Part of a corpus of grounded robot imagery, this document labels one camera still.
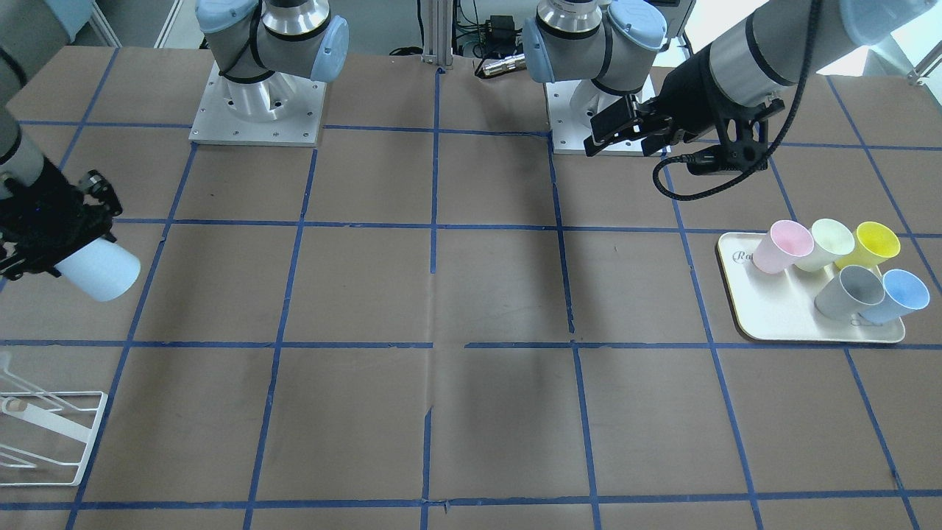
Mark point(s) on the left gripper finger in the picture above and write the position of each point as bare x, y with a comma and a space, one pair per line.
620, 141
620, 113

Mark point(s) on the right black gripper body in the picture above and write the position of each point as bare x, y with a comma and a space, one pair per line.
38, 213

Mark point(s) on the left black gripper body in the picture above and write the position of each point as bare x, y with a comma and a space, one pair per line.
689, 97

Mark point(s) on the white ikea cup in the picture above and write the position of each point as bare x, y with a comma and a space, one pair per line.
101, 269

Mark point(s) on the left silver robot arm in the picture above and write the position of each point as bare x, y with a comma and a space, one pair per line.
626, 77

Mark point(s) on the pink cup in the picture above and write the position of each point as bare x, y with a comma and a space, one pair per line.
785, 243

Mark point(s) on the pale green cup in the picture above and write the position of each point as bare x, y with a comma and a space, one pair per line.
832, 240

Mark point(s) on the yellow cup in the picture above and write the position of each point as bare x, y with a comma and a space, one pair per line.
874, 243

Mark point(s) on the grey cup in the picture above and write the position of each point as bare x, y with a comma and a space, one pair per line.
852, 290

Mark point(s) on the blue cup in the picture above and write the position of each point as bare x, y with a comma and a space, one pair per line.
905, 293

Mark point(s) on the cream serving tray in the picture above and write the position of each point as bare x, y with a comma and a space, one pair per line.
780, 308

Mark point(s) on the aluminium frame post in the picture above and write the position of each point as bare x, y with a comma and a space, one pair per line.
437, 31

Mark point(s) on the white wire cup rack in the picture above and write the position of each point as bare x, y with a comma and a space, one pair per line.
47, 436

